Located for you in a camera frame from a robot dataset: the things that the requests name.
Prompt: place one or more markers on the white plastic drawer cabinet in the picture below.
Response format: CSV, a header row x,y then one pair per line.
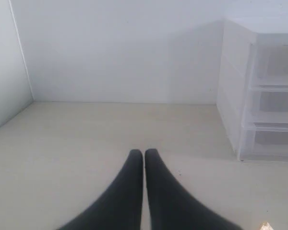
x,y
241,39

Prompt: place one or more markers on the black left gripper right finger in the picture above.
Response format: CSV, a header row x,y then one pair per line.
x,y
171,206

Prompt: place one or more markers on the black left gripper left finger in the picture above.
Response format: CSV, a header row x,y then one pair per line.
x,y
120,205

